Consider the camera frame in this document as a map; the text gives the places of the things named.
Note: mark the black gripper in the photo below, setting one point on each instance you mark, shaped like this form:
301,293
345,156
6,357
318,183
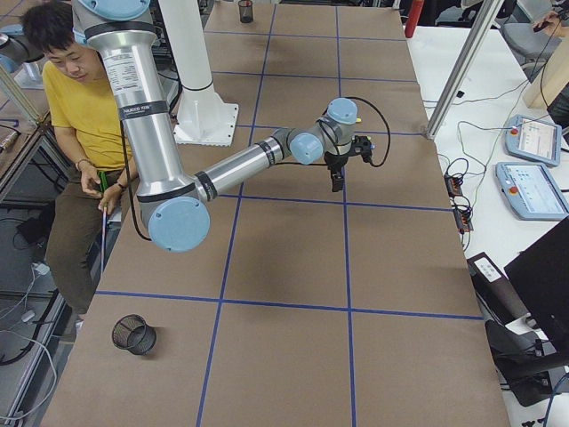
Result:
334,162

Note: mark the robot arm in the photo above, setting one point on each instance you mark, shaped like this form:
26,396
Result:
172,202

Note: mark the red fire extinguisher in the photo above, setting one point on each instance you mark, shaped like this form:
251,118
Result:
413,17

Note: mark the teach pendant near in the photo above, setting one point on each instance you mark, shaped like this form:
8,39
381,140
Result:
531,191

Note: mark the teach pendant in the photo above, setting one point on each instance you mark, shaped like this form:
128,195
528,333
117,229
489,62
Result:
531,191
534,139

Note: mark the black mesh cup left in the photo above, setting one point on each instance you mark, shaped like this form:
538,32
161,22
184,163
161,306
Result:
245,11

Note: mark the black mesh cup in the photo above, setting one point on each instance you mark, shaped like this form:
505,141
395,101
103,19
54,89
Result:
132,333
245,11

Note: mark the teach pendant far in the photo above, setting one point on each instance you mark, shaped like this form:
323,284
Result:
534,139

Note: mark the black mesh cup right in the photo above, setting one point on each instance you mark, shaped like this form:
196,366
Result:
132,333

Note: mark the person in yellow shirt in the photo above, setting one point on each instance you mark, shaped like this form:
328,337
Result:
87,130

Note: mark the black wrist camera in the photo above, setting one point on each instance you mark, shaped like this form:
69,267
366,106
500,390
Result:
363,147

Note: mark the aluminium frame post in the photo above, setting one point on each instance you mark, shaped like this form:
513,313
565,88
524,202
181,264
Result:
469,50

